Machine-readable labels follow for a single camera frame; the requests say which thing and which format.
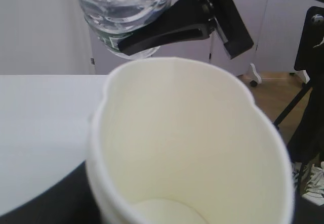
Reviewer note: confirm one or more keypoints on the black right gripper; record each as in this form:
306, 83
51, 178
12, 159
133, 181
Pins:
186, 20

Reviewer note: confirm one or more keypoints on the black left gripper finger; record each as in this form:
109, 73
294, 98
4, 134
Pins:
68, 201

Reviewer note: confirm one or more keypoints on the clear water bottle green label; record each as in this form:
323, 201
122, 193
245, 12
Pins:
114, 20

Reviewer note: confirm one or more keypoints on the white paper cup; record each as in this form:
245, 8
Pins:
175, 140

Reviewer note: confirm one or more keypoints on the white wheeled furniture foot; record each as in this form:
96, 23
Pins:
254, 76

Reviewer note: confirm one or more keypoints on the white sneaker pair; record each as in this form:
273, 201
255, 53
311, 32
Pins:
312, 177

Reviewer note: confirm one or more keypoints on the black camera tripod stand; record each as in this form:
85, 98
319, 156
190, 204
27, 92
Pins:
307, 140

